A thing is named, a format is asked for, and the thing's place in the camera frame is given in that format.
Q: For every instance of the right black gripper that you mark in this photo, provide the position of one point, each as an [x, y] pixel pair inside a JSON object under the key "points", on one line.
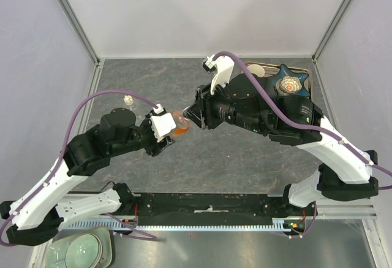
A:
{"points": [[198, 113]]}

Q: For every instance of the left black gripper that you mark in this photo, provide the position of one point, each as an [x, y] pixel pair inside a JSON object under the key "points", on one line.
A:
{"points": [[160, 146]]}

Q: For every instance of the orange drink bottle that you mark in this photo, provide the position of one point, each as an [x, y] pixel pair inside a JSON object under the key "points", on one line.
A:
{"points": [[182, 123]]}

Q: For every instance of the clear bottle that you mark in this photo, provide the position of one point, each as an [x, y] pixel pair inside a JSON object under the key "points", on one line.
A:
{"points": [[134, 108]]}

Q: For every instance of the cream bottle cap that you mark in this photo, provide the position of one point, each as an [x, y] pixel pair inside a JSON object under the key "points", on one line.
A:
{"points": [[128, 100]]}

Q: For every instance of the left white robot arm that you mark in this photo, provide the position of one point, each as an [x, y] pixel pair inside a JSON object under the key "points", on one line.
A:
{"points": [[38, 216]]}

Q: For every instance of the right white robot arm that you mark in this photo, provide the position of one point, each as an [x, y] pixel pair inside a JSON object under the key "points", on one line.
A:
{"points": [[253, 103]]}

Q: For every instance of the pink mug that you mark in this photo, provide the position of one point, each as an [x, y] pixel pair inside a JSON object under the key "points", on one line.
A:
{"points": [[257, 70]]}

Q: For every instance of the metal tray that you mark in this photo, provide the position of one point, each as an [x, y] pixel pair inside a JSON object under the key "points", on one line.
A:
{"points": [[272, 69]]}

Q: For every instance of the small patterned bowl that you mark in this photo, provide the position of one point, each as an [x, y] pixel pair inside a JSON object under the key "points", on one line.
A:
{"points": [[289, 85]]}

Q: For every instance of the blue star-shaped dish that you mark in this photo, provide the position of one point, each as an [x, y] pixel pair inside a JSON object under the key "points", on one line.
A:
{"points": [[285, 70]]}

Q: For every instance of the green ceramic bowl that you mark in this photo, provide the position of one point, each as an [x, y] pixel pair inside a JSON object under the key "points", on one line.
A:
{"points": [[84, 251]]}

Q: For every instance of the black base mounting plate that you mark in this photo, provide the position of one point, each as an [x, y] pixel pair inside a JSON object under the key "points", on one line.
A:
{"points": [[155, 204]]}

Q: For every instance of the green ceramic plate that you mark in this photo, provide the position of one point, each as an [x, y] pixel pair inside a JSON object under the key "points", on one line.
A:
{"points": [[55, 255]]}

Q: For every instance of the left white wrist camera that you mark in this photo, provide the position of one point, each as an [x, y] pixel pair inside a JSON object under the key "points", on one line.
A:
{"points": [[162, 122]]}

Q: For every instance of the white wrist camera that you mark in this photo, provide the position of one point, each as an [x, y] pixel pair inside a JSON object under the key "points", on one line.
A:
{"points": [[223, 66], [162, 122]]}

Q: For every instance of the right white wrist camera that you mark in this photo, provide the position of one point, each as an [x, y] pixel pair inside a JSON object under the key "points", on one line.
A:
{"points": [[223, 66]]}

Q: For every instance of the slotted cable duct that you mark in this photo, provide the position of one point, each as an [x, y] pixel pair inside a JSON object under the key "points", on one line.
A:
{"points": [[277, 225]]}

